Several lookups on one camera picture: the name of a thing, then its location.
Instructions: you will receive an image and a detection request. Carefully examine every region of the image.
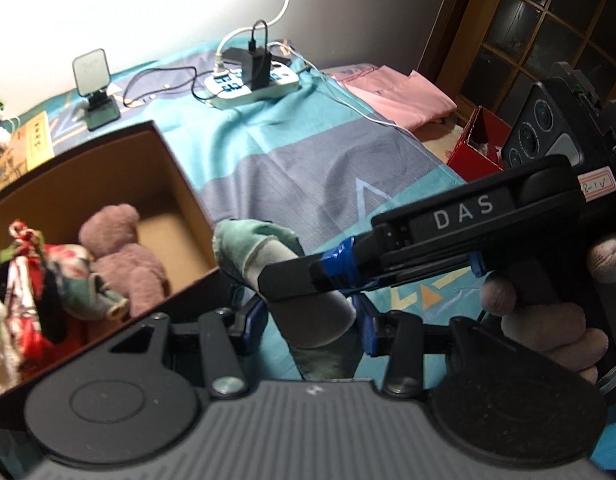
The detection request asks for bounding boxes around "green soft pouch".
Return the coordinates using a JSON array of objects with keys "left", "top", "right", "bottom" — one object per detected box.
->
[{"left": 212, "top": 219, "right": 363, "bottom": 382}]

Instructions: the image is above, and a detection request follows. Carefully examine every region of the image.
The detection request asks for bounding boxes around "mauve plush toy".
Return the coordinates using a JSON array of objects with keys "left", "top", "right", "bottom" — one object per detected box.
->
[{"left": 78, "top": 204, "right": 167, "bottom": 318}]

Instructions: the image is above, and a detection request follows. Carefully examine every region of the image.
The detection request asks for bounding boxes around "red patterned scarf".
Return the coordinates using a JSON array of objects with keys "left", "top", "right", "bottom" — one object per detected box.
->
[{"left": 0, "top": 220, "right": 87, "bottom": 376}]

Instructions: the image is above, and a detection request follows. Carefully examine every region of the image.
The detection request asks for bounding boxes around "right hand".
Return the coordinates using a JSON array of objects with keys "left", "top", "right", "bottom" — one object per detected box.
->
[{"left": 480, "top": 236, "right": 616, "bottom": 384}]

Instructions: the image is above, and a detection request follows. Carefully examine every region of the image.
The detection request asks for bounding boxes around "red cardboard box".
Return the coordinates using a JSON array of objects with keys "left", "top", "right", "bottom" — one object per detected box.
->
[{"left": 447, "top": 106, "right": 510, "bottom": 182}]

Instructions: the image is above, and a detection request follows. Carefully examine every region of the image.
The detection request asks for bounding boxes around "blue grey bed sheet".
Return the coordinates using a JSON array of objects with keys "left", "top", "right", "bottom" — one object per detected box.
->
[{"left": 0, "top": 39, "right": 616, "bottom": 470}]

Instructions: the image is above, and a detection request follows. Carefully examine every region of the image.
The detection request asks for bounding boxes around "pink folded cloth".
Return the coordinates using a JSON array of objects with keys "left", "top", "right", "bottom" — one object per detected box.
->
[{"left": 326, "top": 63, "right": 457, "bottom": 132}]

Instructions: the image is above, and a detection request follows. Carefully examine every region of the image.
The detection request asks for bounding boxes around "wooden glass door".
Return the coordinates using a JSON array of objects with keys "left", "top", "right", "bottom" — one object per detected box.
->
[{"left": 419, "top": 0, "right": 616, "bottom": 124}]

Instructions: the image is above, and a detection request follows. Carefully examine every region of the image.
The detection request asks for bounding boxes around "brown cardboard box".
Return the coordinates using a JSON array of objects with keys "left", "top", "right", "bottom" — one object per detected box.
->
[{"left": 0, "top": 124, "right": 217, "bottom": 399}]

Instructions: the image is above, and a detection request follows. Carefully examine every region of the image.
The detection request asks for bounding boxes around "white power strip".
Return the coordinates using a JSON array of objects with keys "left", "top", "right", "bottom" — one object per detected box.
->
[{"left": 204, "top": 62, "right": 299, "bottom": 110}]

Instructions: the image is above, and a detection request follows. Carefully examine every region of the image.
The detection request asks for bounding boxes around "black power adapter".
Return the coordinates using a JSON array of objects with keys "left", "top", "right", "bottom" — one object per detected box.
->
[{"left": 242, "top": 47, "right": 271, "bottom": 91}]

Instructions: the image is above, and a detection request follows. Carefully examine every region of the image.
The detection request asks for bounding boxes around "black power bank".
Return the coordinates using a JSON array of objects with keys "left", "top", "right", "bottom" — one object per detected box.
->
[{"left": 222, "top": 47, "right": 291, "bottom": 66}]

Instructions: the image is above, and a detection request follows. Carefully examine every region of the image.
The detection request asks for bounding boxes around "phone stand with mirror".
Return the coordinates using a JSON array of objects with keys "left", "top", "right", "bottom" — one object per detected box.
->
[{"left": 72, "top": 49, "right": 120, "bottom": 131}]

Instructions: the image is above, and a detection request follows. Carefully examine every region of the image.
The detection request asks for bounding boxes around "white cable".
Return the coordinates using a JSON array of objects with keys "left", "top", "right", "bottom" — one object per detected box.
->
[{"left": 214, "top": 0, "right": 420, "bottom": 137}]

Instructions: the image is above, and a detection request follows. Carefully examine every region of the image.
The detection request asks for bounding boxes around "black cable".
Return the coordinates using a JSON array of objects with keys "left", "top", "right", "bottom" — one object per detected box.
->
[{"left": 121, "top": 19, "right": 272, "bottom": 109}]

